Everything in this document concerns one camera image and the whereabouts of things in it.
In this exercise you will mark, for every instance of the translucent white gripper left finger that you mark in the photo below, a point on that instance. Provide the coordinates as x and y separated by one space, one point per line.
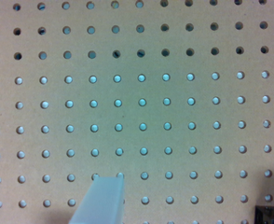
103 203

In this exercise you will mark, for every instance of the dark object at corner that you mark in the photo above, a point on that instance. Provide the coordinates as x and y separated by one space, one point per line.
264 215

